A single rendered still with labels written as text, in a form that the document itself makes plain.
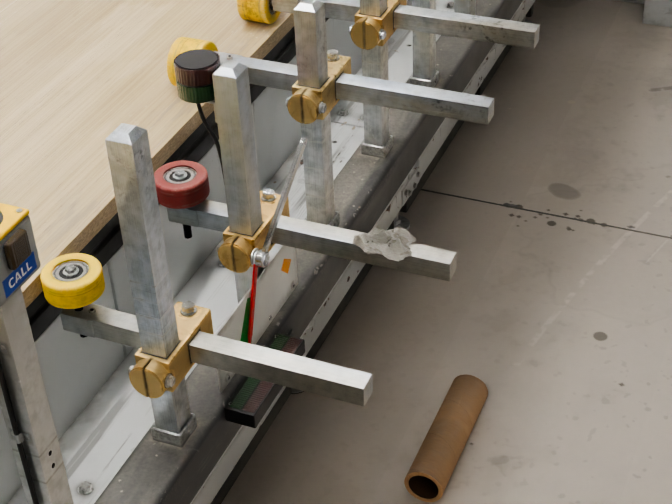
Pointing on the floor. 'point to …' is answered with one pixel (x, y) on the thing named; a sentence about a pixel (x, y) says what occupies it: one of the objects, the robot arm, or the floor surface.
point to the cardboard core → (446, 439)
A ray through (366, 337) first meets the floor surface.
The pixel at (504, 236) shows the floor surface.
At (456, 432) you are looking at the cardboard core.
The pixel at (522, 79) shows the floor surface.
